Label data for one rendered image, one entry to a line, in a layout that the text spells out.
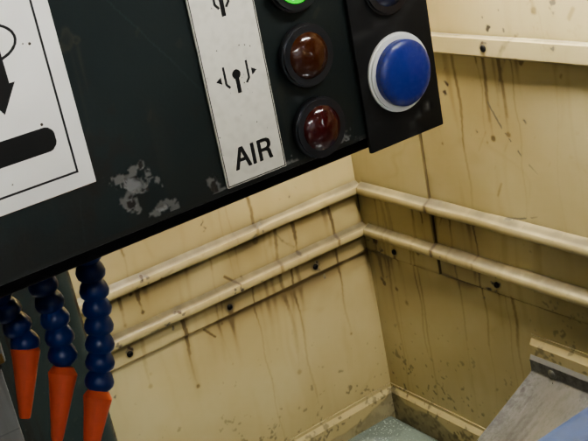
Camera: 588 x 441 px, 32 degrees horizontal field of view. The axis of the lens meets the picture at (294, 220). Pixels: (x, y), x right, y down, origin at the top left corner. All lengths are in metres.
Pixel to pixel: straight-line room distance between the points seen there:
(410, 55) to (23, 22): 0.18
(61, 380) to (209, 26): 0.27
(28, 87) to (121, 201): 0.06
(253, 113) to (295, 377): 1.43
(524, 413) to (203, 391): 0.53
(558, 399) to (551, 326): 0.11
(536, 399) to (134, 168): 1.25
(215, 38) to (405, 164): 1.28
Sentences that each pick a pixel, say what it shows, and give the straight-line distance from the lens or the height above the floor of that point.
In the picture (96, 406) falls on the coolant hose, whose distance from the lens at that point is 0.61.
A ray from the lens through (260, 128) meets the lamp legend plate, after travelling 0.43.
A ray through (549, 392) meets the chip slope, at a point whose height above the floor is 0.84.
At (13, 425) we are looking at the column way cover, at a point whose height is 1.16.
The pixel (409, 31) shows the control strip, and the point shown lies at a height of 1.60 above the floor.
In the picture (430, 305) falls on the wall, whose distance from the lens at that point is 1.78.
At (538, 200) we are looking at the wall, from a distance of 1.49.
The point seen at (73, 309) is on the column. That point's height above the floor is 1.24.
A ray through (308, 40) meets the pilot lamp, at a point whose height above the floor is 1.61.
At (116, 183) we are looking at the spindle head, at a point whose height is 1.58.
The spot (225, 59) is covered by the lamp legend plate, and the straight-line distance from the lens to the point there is 0.41.
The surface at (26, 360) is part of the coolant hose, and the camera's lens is 0.61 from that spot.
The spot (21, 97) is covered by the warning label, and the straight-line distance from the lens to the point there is 0.38.
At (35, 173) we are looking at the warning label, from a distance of 0.38.
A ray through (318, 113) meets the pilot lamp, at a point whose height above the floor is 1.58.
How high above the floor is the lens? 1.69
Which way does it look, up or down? 21 degrees down
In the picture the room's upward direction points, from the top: 11 degrees counter-clockwise
